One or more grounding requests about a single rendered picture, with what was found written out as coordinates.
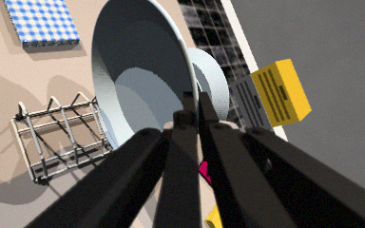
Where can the white plate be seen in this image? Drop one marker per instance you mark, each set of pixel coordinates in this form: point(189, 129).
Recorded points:
point(210, 78)
point(140, 67)
point(112, 143)

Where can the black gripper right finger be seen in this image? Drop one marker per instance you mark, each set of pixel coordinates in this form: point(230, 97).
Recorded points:
point(309, 194)

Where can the blue and white checkered towel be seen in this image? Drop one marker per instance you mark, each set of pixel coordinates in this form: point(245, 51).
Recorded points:
point(42, 23)

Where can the yellow sponge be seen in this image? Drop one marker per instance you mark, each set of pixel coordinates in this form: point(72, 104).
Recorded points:
point(213, 219)

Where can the dark pink square coaster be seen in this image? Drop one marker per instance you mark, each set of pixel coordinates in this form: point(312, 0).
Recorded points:
point(203, 170)

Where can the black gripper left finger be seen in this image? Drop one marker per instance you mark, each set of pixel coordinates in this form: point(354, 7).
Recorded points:
point(113, 193)

